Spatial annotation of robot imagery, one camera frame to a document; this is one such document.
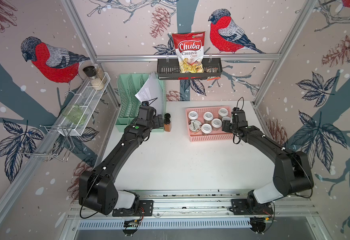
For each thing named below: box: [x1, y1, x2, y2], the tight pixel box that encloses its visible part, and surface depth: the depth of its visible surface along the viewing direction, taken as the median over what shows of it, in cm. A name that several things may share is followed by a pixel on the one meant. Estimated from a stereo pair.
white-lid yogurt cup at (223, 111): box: [218, 107, 228, 117], surface depth 109 cm
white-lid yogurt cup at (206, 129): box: [201, 123, 213, 136], surface depth 100 cm
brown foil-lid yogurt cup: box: [188, 120, 202, 133], surface depth 103 cm
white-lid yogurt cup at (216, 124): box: [211, 118, 223, 131], surface depth 102 cm
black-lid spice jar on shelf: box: [82, 64, 106, 91], surface depth 85 cm
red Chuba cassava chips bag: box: [172, 31, 206, 74], surface depth 83 cm
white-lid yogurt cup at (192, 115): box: [188, 111, 198, 120], surface depth 106 cm
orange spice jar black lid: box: [164, 118, 172, 132], surface depth 100 cm
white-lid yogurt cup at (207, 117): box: [203, 111, 214, 124], surface depth 106 cm
